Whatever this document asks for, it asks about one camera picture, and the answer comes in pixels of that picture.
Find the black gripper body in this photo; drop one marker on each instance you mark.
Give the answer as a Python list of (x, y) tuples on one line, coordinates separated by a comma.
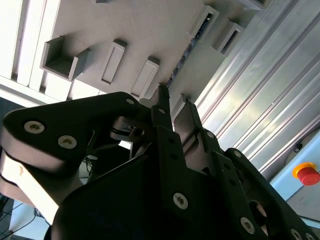
[(120, 205)]

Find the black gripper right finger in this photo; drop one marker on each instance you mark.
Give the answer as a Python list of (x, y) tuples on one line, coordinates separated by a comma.
[(262, 200)]

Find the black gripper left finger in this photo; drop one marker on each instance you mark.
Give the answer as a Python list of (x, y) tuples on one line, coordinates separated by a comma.
[(62, 117)]

